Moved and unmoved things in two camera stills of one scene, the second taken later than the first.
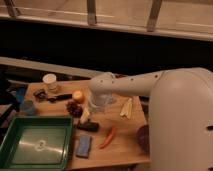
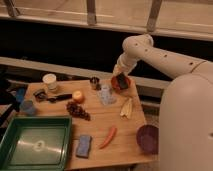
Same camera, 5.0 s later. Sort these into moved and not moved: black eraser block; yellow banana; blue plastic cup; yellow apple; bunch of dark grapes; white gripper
Moved: black eraser block; white gripper
Not moved: bunch of dark grapes; yellow banana; blue plastic cup; yellow apple
